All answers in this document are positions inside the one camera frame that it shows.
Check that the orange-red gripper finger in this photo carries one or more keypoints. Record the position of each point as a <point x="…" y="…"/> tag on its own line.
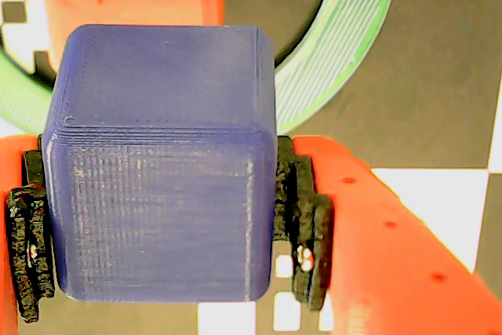
<point x="15" y="233"/>
<point x="372" y="252"/>

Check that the blue cube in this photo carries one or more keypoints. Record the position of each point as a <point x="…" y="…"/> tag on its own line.
<point x="157" y="194"/>

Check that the black white marker checkerboard mat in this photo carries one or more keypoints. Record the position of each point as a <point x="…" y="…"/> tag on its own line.
<point x="431" y="76"/>

